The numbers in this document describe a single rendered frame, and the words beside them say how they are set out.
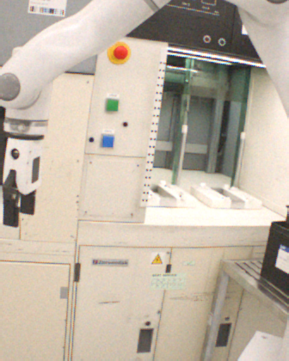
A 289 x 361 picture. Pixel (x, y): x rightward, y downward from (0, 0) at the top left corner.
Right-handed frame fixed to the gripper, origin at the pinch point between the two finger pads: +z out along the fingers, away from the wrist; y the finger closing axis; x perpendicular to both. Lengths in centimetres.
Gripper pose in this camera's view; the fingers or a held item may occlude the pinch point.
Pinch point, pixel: (19, 215)
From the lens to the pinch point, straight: 97.2
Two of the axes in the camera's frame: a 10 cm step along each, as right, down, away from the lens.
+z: -1.2, 9.8, 1.8
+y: 1.2, -1.7, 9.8
